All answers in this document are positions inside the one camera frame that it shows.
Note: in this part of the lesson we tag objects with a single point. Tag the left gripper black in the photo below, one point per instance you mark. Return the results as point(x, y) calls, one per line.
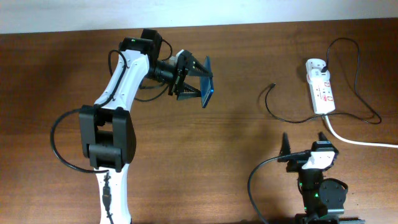
point(180, 74)

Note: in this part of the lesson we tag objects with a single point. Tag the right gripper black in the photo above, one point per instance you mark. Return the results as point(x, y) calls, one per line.
point(297, 165)

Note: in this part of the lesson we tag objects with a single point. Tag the blue smartphone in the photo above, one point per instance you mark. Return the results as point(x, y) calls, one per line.
point(206, 84)

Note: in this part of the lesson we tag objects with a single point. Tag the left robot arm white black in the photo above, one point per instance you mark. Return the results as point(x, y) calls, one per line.
point(107, 133)

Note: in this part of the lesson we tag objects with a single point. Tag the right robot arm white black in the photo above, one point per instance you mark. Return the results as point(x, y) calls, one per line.
point(323, 198)

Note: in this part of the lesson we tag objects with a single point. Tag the white charger adapter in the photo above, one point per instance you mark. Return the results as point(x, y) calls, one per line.
point(315, 75)

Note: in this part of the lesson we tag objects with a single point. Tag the white power strip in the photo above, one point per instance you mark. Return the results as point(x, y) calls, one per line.
point(321, 93)

